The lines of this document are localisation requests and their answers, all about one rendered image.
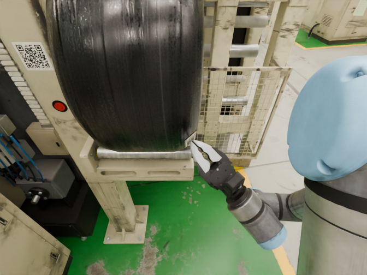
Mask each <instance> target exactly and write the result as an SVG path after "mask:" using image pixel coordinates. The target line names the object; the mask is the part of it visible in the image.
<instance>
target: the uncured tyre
mask: <svg viewBox="0 0 367 275"><path fill-rule="evenodd" d="M46 25H47V31H48V40H49V46H50V52H51V57H52V61H53V64H54V68H55V72H56V76H57V79H58V83H59V85H60V88H61V91H62V93H63V96H64V98H65V100H66V103H67V105H68V107H69V109H70V111H71V112H72V114H73V116H74V118H75V119H76V121H77V122H78V123H79V125H80V126H81V127H82V129H83V130H84V131H85V132H87V133H88V135H89V136H90V137H91V138H93V139H94V141H95V142H96V143H97V144H99V145H100V146H102V147H103V148H106V149H108V150H112V151H115V152H176V151H180V150H183V149H184V148H185V141H186V140H187V139H188V138H189V137H190V136H191V135H192V134H193V133H195V132H197V129H198V123H199V118H200V109H201V104H202V91H203V71H204V30H205V17H204V0H46Z"/></svg>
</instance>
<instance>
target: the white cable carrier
mask: <svg viewBox="0 0 367 275"><path fill-rule="evenodd" d="M1 41H2V40H1V38H0V60H2V61H1V63H2V65H6V66H5V67H4V68H5V70H6V71H9V72H8V74H9V76H12V77H11V79H12V80H13V81H15V85H16V86H18V89H19V91H21V94H22V95H24V99H27V101H26V102H27V103H28V104H29V106H30V107H31V108H32V111H33V112H35V113H34V114H35V115H36V116H37V119H40V120H39V122H40V123H42V124H52V123H50V120H49V119H48V117H47V115H46V113H45V112H44V110H43V108H42V107H41V105H40V103H39V101H38V100H37V98H36V97H35V95H34V94H33V92H32V90H31V88H30V87H29V85H28V83H27V81H25V78H24V76H21V75H22V73H21V71H18V70H19V68H18V67H17V66H15V64H16V63H15V62H14V61H13V60H11V59H12V57H11V55H10V54H8V53H9V52H8V50H7V49H6V48H5V45H4V44H3V42H1ZM44 129H54V128H44Z"/></svg>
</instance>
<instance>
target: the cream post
mask: <svg viewBox="0 0 367 275"><path fill-rule="evenodd" d="M0 38H1V40H2V42H3V44H4V45H5V47H6V48H7V50H8V52H9V53H10V55H11V57H12V58H13V60H14V62H15V63H16V65H17V67H18V68H19V70H20V71H21V73H22V74H23V76H24V78H25V80H26V81H27V83H28V85H29V87H30V88H31V90H32V92H33V93H34V95H35V97H36V98H37V100H38V101H39V103H40V105H41V107H42V108H43V110H44V112H45V113H46V115H47V117H48V118H49V120H50V122H51V123H52V125H53V127H54V128H55V129H56V131H57V133H58V135H59V136H60V138H61V140H62V142H63V143H64V145H65V147H66V148H67V150H68V152H69V153H70V155H71V156H72V158H73V160H74V161H75V163H76V165H77V167H78V168H79V170H80V172H81V173H82V175H83V177H84V179H85V180H86V182H87V184H88V185H89V187H90V188H91V190H92V192H93V193H94V195H95V197H96V198H97V200H98V202H99V203H100V205H101V207H102V209H103V210H104V212H105V214H106V215H107V217H108V218H109V220H110V222H111V223H112V225H113V227H114V228H115V230H116V232H122V229H124V230H125V232H135V226H136V222H135V218H137V212H136V209H135V207H134V203H133V201H132V198H131V195H130V193H129V190H128V187H127V184H126V181H100V180H99V179H98V177H97V175H96V173H88V172H87V170H86V168H85V166H84V164H83V162H82V161H81V159H80V153H81V151H82V149H83V147H84V145H85V143H86V140H87V138H88V136H89V135H88V133H87V132H85V131H84V130H83V129H82V127H81V126H80V125H79V123H78V122H77V121H76V119H75V118H74V116H73V114H72V112H71V111H70V109H69V107H68V105H67V103H66V100H65V98H64V96H63V93H62V91H61V88H60V85H59V83H58V79H57V76H56V72H55V68H54V64H53V61H52V57H51V52H50V46H49V40H48V31H47V25H46V0H0ZM11 42H41V44H42V46H43V48H44V50H45V52H46V54H47V56H48V58H49V60H50V62H51V65H52V67H53V69H54V70H27V69H26V67H25V66H24V64H23V62H22V60H21V58H20V57H19V55H18V54H17V52H16V50H15V48H14V47H13V45H12V43H11ZM57 102H59V103H62V104H63V105H64V106H65V109H64V110H63V111H59V110H57V109H56V108H55V106H54V105H55V103H57Z"/></svg>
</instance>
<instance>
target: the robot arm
mask: <svg viewBox="0 0 367 275"><path fill-rule="evenodd" d="M287 145H289V149H288V156H289V160H290V162H291V164H292V167H293V168H294V169H295V171H296V172H297V173H298V174H300V175H302V176H304V186H305V188H303V189H301V190H298V191H295V192H293V193H291V194H284V193H264V192H262V191H261V190H259V189H257V188H247V187H246V186H244V182H245V177H244V176H243V175H242V174H241V173H239V172H238V171H237V172H236V173H235V169H233V168H232V166H231V164H232V162H231V161H230V160H229V158H228V157H227V156H226V155H225V154H224V153H223V152H222V151H220V150H218V149H216V148H214V147H211V146H209V145H207V144H205V143H203V142H201V141H197V140H192V141H191V142H190V146H191V152H192V157H193V159H194V161H195V163H196V165H197V168H198V172H199V174H200V176H201V178H202V179H204V180H205V181H206V182H207V183H208V185H209V186H210V187H212V188H214V189H216V190H221V191H222V192H223V193H224V195H225V196H226V197H227V198H226V202H227V203H228V206H227V208H228V210H229V211H230V212H231V213H232V215H233V216H234V217H235V218H236V219H237V220H238V221H239V222H240V223H241V225H242V226H243V227H244V228H245V229H246V230H247V231H248V233H249V234H250V235H251V236H252V237H253V238H254V239H255V240H256V242H257V244H258V245H260V246H261V247H262V248H263V249H265V250H273V249H276V248H278V247H279V246H281V245H282V244H283V243H284V241H285V240H286V238H287V230H286V228H285V226H284V225H283V224H282V223H281V222H280V221H288V222H302V226H301V235H300V245H299V255H298V264H297V274H296V275H367V55H363V56H348V57H342V58H338V59H336V60H333V61H331V62H329V63H327V64H326V65H324V66H323V67H321V68H320V69H318V70H317V71H316V72H315V73H314V74H313V75H312V76H311V77H310V78H309V79H308V81H307V82H306V84H305V86H304V87H303V89H302V90H301V91H300V93H299V95H298V97H297V99H296V101H295V104H294V106H293V109H292V113H291V116H290V119H289V124H288V131H287ZM197 147H199V148H200V149H201V151H202V152H204V153H206V155H207V156H208V159H209V160H210V161H211V162H212V163H209V161H208V160H206V159H204V158H203V155H202V153H200V152H199V150H198V148H197Z"/></svg>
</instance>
